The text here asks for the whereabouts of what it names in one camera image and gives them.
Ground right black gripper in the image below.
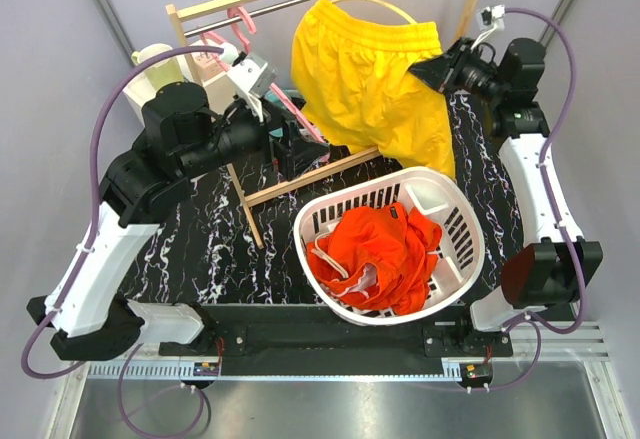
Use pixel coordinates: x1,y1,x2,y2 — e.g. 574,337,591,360
407,37,506,105

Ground yellow shorts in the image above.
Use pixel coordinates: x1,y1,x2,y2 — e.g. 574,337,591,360
291,0,455,178

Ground orange shorts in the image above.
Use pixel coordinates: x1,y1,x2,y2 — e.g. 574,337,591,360
306,202,442,315

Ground pink plastic hanger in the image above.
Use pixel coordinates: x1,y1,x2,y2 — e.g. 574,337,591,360
199,23,327,146

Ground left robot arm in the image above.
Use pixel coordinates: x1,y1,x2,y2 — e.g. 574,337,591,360
27,82,329,362

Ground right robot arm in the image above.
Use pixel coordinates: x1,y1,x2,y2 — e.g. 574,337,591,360
409,38,603,356

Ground teal headphones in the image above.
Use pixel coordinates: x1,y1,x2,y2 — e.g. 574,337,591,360
265,89,306,112

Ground white storage box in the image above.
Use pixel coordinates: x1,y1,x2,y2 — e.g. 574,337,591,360
124,33,230,123

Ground pale yellow cup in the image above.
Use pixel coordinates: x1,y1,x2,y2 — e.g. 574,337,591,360
131,43,184,91

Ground white plastic laundry basket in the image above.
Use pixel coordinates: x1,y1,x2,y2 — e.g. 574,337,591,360
292,167,486,326

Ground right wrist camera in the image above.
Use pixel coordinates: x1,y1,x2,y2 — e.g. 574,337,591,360
472,4,506,49

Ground wooden clothes rack frame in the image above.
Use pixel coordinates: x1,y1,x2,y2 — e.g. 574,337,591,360
165,0,478,249

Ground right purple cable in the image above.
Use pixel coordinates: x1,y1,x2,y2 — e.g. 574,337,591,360
504,6,594,335

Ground purple cable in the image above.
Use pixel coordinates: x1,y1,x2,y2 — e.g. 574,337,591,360
504,6,594,335
20,45,226,380

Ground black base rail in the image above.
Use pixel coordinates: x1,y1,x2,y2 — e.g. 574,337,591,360
90,305,513,381

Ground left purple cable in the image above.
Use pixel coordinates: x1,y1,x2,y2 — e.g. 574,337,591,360
20,45,226,380

